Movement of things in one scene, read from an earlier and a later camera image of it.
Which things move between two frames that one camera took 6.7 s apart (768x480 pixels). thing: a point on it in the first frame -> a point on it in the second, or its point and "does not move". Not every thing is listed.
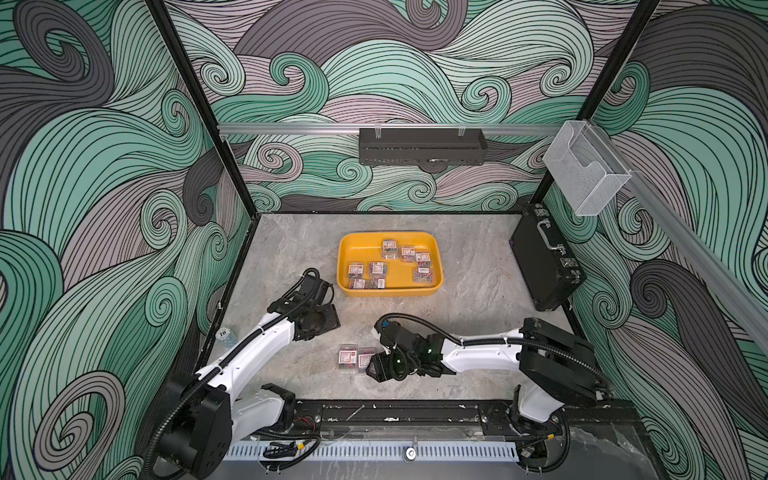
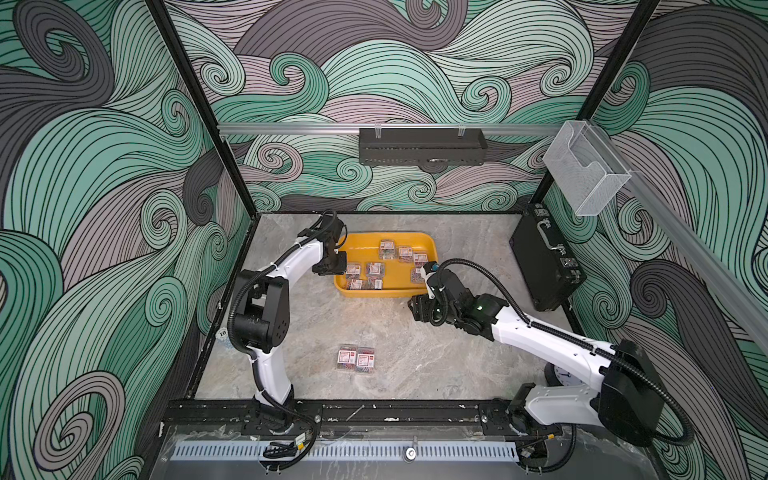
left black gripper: (330, 320) -> (341, 268)
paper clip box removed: (363, 356) does not move
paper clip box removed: (347, 356) does not move
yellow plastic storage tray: (382, 263) does not move
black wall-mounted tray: (432, 148) does not move
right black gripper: (380, 368) -> (419, 309)
